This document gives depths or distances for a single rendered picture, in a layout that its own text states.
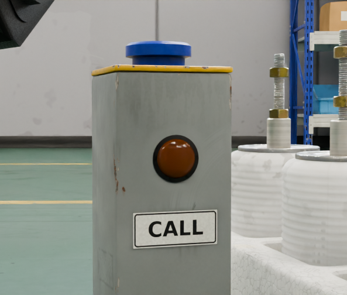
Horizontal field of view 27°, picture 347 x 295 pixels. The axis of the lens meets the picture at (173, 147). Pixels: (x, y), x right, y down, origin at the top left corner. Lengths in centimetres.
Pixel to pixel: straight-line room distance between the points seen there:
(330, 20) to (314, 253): 443
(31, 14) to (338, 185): 37
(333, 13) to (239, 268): 442
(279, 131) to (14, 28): 50
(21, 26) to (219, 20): 535
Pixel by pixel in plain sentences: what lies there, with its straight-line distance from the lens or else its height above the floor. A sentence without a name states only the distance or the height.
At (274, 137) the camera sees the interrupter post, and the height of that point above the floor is 26.
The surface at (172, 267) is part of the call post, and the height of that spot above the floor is 20.
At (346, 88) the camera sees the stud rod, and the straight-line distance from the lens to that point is 58.
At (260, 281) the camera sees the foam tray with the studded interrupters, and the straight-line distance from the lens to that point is 55.
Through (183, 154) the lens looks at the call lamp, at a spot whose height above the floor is 26.
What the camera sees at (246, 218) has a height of 19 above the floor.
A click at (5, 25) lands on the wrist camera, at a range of 20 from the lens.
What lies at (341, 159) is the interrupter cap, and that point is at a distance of 55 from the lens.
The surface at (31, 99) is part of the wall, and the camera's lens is 557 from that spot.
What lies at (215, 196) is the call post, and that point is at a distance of 43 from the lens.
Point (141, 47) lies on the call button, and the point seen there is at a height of 33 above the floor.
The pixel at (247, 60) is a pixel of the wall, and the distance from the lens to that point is 554.
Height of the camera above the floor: 29
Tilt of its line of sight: 3 degrees down
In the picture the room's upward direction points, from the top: straight up
